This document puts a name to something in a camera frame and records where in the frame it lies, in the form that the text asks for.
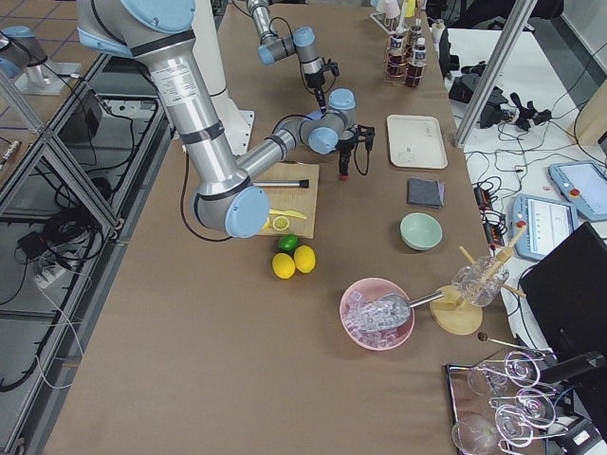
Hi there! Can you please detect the metal ice scoop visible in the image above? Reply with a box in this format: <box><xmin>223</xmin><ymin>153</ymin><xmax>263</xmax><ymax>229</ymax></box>
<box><xmin>366</xmin><ymin>290</ymin><xmax>444</xmax><ymax>331</ymax></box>

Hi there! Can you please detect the wine glass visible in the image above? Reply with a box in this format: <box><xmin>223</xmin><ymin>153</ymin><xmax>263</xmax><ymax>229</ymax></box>
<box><xmin>451</xmin><ymin>388</ymin><xmax>557</xmax><ymax>454</ymax></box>
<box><xmin>467</xmin><ymin>351</ymin><xmax>541</xmax><ymax>396</ymax></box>

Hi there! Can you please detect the pink ice bowl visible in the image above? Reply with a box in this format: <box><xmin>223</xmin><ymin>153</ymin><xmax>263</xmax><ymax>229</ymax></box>
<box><xmin>340</xmin><ymin>278</ymin><xmax>415</xmax><ymax>351</ymax></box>

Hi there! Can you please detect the white wire cup rack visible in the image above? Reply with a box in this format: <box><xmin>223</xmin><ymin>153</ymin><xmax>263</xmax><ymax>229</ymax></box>
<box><xmin>370</xmin><ymin>0</ymin><xmax>414</xmax><ymax>35</ymax></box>

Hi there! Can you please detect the yellow lemon upper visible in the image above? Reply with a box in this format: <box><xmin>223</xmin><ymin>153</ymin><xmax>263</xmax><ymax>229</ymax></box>
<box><xmin>293</xmin><ymin>246</ymin><xmax>317</xmax><ymax>274</ymax></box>

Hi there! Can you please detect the blue teach pendant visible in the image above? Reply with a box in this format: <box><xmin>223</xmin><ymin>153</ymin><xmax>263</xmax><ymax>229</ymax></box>
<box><xmin>548</xmin><ymin>160</ymin><xmax>607</xmax><ymax>222</ymax></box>
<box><xmin>511</xmin><ymin>193</ymin><xmax>579</xmax><ymax>261</ymax></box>

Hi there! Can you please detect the copper wire bottle rack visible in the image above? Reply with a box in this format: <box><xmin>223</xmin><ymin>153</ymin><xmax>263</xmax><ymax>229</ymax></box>
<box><xmin>383</xmin><ymin>27</ymin><xmax>428</xmax><ymax>88</ymax></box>

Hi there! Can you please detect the lemon half upper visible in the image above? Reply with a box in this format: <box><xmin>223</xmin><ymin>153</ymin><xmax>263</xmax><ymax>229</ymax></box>
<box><xmin>271</xmin><ymin>215</ymin><xmax>290</xmax><ymax>232</ymax></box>

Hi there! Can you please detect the dark drink bottle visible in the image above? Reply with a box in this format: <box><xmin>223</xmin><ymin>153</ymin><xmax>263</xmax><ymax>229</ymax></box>
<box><xmin>408</xmin><ymin>18</ymin><xmax>422</xmax><ymax>47</ymax></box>
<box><xmin>386</xmin><ymin>28</ymin><xmax>406</xmax><ymax>80</ymax></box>
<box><xmin>405</xmin><ymin>37</ymin><xmax>427</xmax><ymax>88</ymax></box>

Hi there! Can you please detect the yellow green plastic cup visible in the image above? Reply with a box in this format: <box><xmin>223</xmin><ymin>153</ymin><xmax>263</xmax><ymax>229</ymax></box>
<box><xmin>403</xmin><ymin>0</ymin><xmax>416</xmax><ymax>18</ymax></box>

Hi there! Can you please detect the cream rabbit tray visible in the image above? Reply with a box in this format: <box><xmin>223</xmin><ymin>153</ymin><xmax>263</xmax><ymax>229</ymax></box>
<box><xmin>386</xmin><ymin>115</ymin><xmax>448</xmax><ymax>170</ymax></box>

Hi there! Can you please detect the mint green bowl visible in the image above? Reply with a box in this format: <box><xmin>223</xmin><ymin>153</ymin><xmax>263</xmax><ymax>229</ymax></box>
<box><xmin>399</xmin><ymin>212</ymin><xmax>443</xmax><ymax>251</ymax></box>

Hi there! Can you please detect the black glass rack tray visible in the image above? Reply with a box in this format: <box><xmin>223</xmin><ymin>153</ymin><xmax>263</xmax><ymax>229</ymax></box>
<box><xmin>444</xmin><ymin>348</ymin><xmax>607</xmax><ymax>455</ymax></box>

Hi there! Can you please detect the blue teach pendant far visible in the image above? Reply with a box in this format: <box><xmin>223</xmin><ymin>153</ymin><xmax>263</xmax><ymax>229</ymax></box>
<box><xmin>548</xmin><ymin>160</ymin><xmax>607</xmax><ymax>222</ymax></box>

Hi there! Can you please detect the yellow plastic knife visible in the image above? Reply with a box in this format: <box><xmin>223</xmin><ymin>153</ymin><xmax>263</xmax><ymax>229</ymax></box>
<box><xmin>269</xmin><ymin>209</ymin><xmax>307</xmax><ymax>220</ymax></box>

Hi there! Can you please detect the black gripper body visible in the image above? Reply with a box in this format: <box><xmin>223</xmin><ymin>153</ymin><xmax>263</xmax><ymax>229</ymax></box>
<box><xmin>336</xmin><ymin>124</ymin><xmax>376</xmax><ymax>174</ymax></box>
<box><xmin>303</xmin><ymin>57</ymin><xmax>340</xmax><ymax>95</ymax></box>

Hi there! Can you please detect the yellow lemon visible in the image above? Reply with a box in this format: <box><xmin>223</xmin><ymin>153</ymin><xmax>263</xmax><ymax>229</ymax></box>
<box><xmin>271</xmin><ymin>253</ymin><xmax>296</xmax><ymax>280</ymax></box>
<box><xmin>293</xmin><ymin>246</ymin><xmax>317</xmax><ymax>274</ymax></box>

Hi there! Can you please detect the steel muddler black tip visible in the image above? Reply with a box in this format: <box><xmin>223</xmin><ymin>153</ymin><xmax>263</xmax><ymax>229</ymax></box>
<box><xmin>254</xmin><ymin>179</ymin><xmax>310</xmax><ymax>189</ymax></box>

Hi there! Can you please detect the green lime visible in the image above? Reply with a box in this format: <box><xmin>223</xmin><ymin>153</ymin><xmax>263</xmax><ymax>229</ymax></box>
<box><xmin>278</xmin><ymin>233</ymin><xmax>300</xmax><ymax>253</ymax></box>

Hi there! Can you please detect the pale pink plastic cup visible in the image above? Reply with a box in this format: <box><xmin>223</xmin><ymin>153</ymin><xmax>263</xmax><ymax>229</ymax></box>
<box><xmin>383</xmin><ymin>0</ymin><xmax>400</xmax><ymax>20</ymax></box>

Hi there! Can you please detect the aluminium frame post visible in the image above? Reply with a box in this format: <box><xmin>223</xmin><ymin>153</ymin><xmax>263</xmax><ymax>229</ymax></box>
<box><xmin>453</xmin><ymin>0</ymin><xmax>537</xmax><ymax>149</ymax></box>

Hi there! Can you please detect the grey folded cloth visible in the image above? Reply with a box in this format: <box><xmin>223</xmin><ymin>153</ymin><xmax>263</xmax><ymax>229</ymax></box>
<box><xmin>407</xmin><ymin>177</ymin><xmax>445</xmax><ymax>209</ymax></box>

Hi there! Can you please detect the black laptop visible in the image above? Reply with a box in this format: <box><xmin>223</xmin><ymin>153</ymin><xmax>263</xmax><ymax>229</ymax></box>
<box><xmin>521</xmin><ymin>222</ymin><xmax>606</xmax><ymax>359</ymax></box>

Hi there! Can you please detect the wooden cutting board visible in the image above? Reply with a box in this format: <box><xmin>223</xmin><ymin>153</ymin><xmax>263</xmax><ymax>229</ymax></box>
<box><xmin>255</xmin><ymin>163</ymin><xmax>320</xmax><ymax>239</ymax></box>

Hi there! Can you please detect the blue teach pendant near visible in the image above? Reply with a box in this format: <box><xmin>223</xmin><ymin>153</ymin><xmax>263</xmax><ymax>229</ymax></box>
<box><xmin>511</xmin><ymin>193</ymin><xmax>579</xmax><ymax>261</ymax></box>

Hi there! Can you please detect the blue round plate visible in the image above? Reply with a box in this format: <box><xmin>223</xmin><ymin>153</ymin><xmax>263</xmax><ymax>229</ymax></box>
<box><xmin>306</xmin><ymin>110</ymin><xmax>322</xmax><ymax>120</ymax></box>

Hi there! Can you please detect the glass mug on stand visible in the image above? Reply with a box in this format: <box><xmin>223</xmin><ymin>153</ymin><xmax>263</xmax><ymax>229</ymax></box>
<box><xmin>451</xmin><ymin>256</ymin><xmax>509</xmax><ymax>307</ymax></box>

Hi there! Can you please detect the yellow lemon lower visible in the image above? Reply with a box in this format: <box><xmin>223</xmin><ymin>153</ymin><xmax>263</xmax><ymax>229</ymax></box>
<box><xmin>271</xmin><ymin>253</ymin><xmax>296</xmax><ymax>280</ymax></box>

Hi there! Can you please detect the dark drink bottle front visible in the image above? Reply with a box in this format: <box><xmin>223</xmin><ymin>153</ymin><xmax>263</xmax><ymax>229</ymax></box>
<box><xmin>405</xmin><ymin>37</ymin><xmax>427</xmax><ymax>88</ymax></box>

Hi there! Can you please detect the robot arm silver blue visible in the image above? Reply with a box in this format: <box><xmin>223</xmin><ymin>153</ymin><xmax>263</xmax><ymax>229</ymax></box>
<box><xmin>246</xmin><ymin>0</ymin><xmax>340</xmax><ymax>113</ymax></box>
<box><xmin>77</xmin><ymin>1</ymin><xmax>356</xmax><ymax>238</ymax></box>

